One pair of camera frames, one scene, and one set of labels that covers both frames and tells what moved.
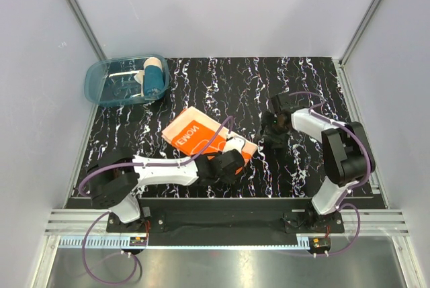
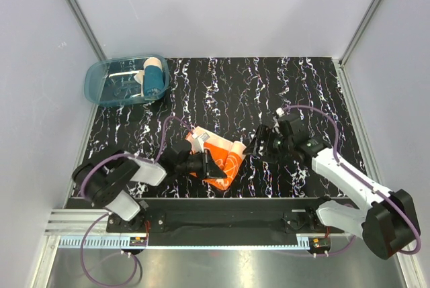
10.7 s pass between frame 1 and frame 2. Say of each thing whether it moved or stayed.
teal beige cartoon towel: stayed
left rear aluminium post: stayed
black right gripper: moved
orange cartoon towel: moved
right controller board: stayed
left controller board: stayed
